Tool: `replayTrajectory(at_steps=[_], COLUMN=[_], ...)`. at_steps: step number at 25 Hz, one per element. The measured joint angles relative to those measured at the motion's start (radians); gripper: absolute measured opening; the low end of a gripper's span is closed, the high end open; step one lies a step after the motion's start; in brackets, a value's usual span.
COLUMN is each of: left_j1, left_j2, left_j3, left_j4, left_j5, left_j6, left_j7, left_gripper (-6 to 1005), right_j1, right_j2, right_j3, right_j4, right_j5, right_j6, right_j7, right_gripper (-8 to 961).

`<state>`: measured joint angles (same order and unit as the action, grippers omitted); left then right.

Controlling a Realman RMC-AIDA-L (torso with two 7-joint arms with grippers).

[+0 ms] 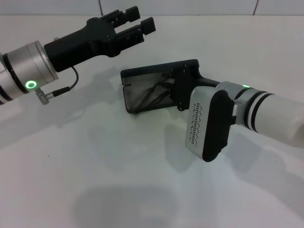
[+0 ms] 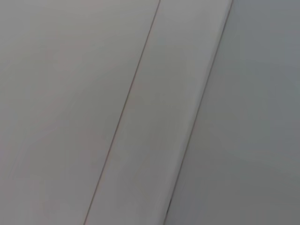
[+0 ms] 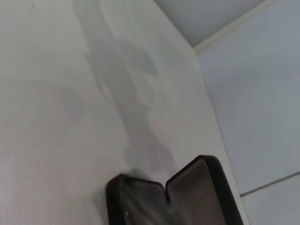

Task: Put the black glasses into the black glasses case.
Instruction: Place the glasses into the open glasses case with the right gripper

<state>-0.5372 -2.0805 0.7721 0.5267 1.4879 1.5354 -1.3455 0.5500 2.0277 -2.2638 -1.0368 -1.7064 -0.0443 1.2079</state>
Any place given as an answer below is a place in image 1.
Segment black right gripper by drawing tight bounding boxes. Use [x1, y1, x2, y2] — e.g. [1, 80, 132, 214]
[115, 17, 222, 112]

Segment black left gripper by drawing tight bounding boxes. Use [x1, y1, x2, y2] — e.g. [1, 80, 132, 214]
[44, 6, 141, 73]

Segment black glasses case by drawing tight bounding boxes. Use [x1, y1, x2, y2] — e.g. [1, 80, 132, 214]
[120, 58, 200, 114]

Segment black glasses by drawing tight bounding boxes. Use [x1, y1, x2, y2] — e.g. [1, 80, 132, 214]
[133, 80, 178, 111]

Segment left wrist cable with plug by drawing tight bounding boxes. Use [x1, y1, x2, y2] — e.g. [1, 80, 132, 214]
[36, 66, 80, 105]

